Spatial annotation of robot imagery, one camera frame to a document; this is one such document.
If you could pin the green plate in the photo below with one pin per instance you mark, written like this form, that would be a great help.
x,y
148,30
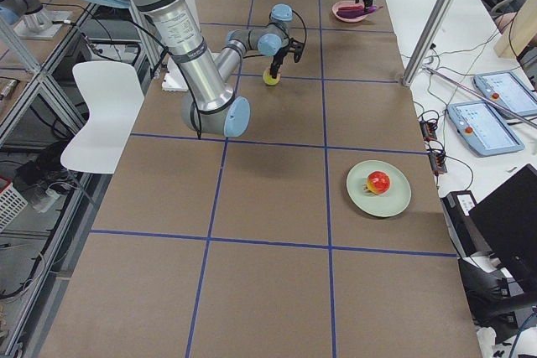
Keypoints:
x,y
391,203

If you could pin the yellow pink peach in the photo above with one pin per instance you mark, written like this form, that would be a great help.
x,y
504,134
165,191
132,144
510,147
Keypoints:
x,y
269,79

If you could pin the purple eggplant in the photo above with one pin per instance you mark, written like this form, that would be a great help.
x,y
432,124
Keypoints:
x,y
356,11

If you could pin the black monitor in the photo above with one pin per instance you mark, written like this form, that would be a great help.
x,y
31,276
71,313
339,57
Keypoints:
x,y
507,221

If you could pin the pink plate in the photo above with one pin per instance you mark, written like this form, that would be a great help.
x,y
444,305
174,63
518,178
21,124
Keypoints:
x,y
335,6

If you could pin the aluminium frame post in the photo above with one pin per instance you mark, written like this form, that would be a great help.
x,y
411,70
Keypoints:
x,y
427,36

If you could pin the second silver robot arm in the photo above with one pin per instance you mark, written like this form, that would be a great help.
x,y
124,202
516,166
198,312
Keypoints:
x,y
13,10

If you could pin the blue teach pendant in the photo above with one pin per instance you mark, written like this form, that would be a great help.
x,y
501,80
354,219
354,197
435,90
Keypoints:
x,y
483,129
507,90

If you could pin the far blue teach pendant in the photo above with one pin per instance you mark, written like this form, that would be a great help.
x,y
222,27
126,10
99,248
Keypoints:
x,y
507,90

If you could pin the white chair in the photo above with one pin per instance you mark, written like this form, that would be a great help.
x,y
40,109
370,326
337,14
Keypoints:
x,y
113,96

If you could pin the near blue teach pendant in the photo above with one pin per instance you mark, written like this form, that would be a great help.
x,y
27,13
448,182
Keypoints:
x,y
483,129

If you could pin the black computer tower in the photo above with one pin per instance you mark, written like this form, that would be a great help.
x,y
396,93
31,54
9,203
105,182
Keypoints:
x,y
464,234

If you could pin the white plastic basket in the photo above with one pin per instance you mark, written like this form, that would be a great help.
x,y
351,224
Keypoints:
x,y
12,203

